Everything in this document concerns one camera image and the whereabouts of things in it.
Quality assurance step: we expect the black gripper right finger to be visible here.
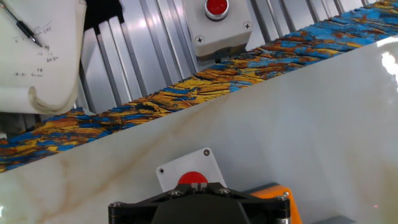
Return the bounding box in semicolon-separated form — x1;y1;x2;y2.
198;182;292;224

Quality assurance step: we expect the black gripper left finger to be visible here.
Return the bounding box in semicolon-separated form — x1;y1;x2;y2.
108;182;200;224

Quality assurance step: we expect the orange box red button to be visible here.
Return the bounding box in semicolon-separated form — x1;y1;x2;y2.
247;182;303;224

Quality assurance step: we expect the white black box red button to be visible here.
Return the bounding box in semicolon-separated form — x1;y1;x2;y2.
155;147;228;193

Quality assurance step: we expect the marble pattern sheet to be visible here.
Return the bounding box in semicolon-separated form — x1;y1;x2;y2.
0;34;398;224

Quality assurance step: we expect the blue orange painted cloth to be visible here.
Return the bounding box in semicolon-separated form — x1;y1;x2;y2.
0;0;398;174

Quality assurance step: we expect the grey emergency stop box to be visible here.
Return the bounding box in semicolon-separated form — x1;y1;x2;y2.
182;0;254;62

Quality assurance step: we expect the black pen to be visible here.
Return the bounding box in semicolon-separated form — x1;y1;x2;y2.
0;2;44;48

